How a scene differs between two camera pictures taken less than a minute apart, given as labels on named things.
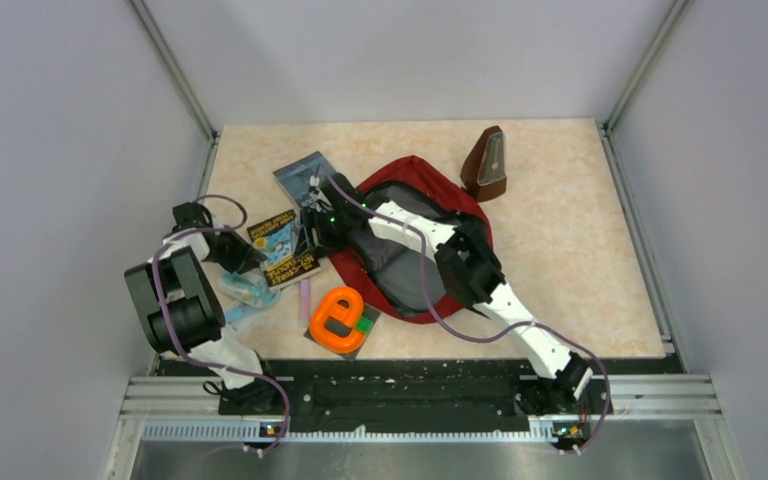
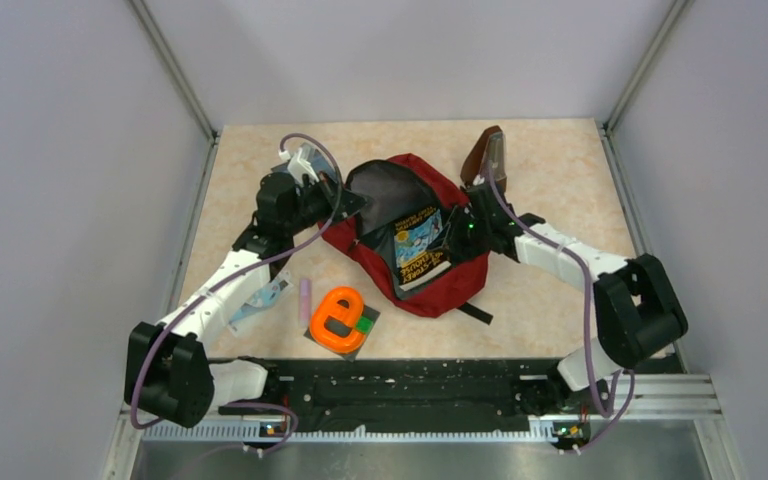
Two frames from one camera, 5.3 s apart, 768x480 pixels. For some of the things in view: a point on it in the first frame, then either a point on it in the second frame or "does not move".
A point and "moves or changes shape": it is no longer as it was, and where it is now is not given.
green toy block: [363, 325] does not move
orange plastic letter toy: [329, 307] does not move
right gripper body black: [328, 228] -> [467, 233]
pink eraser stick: [304, 303] does not move
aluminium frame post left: [146, 18] does not move
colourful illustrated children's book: [274, 241] moves or changes shape
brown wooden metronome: [484, 169] does not move
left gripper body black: [233, 251] -> [314, 205]
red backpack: [401, 276] moves or changes shape
